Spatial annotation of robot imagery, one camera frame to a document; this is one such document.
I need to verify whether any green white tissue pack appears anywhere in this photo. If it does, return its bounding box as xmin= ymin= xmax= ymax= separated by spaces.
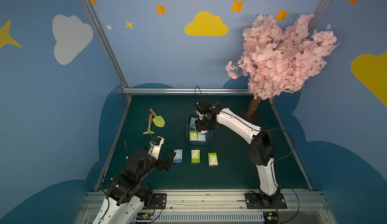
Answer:
xmin=191 ymin=149 xmax=201 ymax=163

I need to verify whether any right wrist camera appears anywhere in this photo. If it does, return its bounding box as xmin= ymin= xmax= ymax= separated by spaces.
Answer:
xmin=195 ymin=98 xmax=211 ymax=119

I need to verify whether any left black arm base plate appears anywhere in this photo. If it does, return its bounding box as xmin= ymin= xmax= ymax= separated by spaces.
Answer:
xmin=143 ymin=193 xmax=167 ymax=210

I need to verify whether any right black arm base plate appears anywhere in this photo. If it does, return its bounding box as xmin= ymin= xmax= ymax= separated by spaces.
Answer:
xmin=244 ymin=191 xmax=287 ymax=209

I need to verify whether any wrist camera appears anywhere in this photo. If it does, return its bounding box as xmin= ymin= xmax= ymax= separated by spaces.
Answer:
xmin=195 ymin=98 xmax=211 ymax=119
xmin=148 ymin=136 xmax=164 ymax=160

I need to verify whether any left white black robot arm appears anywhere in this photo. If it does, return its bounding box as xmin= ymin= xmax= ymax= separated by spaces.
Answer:
xmin=93 ymin=149 xmax=176 ymax=224

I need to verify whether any left green circuit board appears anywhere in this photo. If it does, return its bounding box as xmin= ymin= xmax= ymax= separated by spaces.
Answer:
xmin=136 ymin=212 xmax=154 ymax=222

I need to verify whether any green trowel wooden handle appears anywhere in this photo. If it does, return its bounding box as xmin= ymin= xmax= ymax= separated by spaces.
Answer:
xmin=149 ymin=109 xmax=165 ymax=128

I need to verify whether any right green circuit board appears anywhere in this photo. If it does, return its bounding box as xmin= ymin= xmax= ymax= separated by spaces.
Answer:
xmin=263 ymin=212 xmax=279 ymax=224

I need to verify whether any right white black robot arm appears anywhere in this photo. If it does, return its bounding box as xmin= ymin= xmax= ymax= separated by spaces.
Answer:
xmin=195 ymin=99 xmax=280 ymax=204

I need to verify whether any green rake wooden handle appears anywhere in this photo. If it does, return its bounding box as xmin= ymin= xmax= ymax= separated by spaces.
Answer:
xmin=143 ymin=114 xmax=154 ymax=135

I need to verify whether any blue plastic storage box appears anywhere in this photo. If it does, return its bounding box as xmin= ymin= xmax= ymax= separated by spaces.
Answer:
xmin=186 ymin=112 xmax=213 ymax=146

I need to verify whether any pink blossom artificial tree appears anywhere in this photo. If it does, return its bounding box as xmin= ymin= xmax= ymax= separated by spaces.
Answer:
xmin=226 ymin=14 xmax=337 ymax=118

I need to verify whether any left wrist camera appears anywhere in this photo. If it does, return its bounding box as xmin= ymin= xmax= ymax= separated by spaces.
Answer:
xmin=148 ymin=136 xmax=164 ymax=160

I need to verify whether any green circuit board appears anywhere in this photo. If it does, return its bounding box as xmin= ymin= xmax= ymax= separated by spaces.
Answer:
xmin=263 ymin=212 xmax=279 ymax=224
xmin=136 ymin=212 xmax=154 ymax=222

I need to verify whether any aluminium front rail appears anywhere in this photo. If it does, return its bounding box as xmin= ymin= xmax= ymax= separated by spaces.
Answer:
xmin=76 ymin=188 xmax=336 ymax=224

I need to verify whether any aluminium back frame bar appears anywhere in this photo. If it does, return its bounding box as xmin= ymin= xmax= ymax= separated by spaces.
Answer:
xmin=122 ymin=87 xmax=249 ymax=95

